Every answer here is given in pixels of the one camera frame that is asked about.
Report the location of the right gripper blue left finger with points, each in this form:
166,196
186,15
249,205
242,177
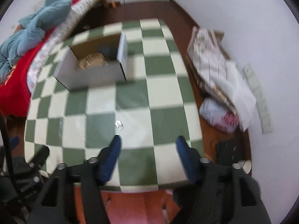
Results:
108,157

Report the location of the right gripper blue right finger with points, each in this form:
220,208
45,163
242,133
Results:
189,158

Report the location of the white red plastic bag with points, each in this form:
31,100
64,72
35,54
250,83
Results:
218,116

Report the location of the white paper cup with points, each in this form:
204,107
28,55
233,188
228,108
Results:
246,165

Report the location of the green white checkered tablecloth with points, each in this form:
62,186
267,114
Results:
149,111

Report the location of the red patterned blanket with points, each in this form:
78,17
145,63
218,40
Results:
15,96

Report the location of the white foam sheet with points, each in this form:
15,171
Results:
238,93

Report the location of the white power strip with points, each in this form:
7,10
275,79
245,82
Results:
267,126

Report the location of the white cardboard box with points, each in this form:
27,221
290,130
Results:
98,62

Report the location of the floral folded bedding bag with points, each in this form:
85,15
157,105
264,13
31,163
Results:
207,59

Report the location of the teal blue duvet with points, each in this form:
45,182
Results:
35,26

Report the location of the checkered bed mattress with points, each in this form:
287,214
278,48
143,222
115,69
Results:
55,39

